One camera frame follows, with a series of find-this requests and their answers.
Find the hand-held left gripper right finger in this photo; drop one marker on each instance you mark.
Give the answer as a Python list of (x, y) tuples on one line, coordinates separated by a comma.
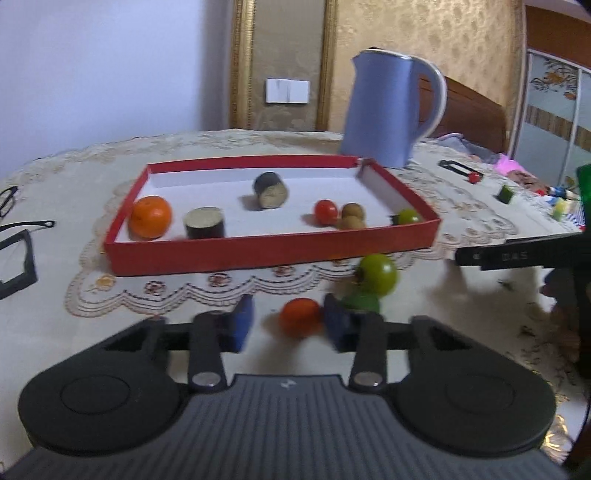
[(339, 325)]

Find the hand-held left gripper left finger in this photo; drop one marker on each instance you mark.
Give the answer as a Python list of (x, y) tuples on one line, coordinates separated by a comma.
[(240, 323)]

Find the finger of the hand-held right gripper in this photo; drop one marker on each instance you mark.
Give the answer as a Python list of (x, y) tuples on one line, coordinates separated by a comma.
[(508, 254)]

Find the green cucumber piece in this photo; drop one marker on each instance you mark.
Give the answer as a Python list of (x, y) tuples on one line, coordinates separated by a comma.
[(362, 302)]

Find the large red tomato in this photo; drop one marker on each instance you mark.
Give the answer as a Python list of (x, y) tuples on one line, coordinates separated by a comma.
[(300, 317)]

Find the red shallow cardboard box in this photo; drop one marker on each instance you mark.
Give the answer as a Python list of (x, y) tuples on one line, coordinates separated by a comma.
[(231, 256)]

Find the brown longan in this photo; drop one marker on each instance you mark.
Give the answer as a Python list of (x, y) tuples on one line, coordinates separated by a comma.
[(351, 224), (354, 211)]

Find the short eggplant piece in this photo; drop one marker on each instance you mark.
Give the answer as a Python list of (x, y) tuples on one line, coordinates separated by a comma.
[(205, 226)]

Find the small green tomato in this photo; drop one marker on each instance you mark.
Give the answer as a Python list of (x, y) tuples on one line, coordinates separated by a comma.
[(408, 217)]

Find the small red tomato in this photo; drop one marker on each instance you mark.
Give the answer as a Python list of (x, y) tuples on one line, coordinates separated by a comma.
[(325, 211)]

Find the tall eggplant piece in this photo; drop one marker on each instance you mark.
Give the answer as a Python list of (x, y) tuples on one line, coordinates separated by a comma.
[(270, 191)]

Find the orange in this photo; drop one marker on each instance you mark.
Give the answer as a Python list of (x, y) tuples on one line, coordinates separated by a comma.
[(150, 217)]

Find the small dark green cucumber chunk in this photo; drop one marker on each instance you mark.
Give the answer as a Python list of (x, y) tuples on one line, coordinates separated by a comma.
[(506, 194)]

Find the large green tomato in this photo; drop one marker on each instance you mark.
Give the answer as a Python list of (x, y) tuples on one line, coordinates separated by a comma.
[(378, 274)]

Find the yellow green small bottle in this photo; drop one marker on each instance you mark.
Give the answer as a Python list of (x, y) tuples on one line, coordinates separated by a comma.
[(559, 210)]

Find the tiny red cherry tomato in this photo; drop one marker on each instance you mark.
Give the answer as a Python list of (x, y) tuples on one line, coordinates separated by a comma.
[(473, 177)]

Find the pink cloth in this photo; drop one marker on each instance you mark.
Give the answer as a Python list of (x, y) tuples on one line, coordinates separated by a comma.
[(508, 165)]

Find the green plastic object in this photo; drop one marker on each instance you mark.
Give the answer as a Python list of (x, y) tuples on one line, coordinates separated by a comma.
[(584, 194)]

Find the black clip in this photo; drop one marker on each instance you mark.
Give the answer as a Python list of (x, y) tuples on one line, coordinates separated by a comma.
[(455, 165)]

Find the grey purple cloth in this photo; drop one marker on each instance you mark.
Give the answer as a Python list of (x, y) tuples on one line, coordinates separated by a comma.
[(461, 141)]

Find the wooden headboard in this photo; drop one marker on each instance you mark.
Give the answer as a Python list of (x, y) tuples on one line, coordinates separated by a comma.
[(480, 120)]

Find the wardrobe with floral glass door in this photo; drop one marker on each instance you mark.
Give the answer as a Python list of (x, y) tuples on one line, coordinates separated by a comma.
[(549, 115)]

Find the blue electric kettle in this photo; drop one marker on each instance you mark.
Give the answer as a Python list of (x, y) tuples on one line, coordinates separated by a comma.
[(378, 110)]

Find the black eyeglasses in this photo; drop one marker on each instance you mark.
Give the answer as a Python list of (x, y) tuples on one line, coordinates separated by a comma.
[(32, 225)]

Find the black plastic bracket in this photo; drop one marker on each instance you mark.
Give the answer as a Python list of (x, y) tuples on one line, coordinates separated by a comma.
[(28, 258)]

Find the white wall light switch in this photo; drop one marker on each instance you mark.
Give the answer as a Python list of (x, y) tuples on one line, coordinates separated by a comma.
[(286, 90)]

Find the gold wall moulding frame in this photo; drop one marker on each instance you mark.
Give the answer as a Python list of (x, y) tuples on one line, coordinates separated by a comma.
[(242, 60)]

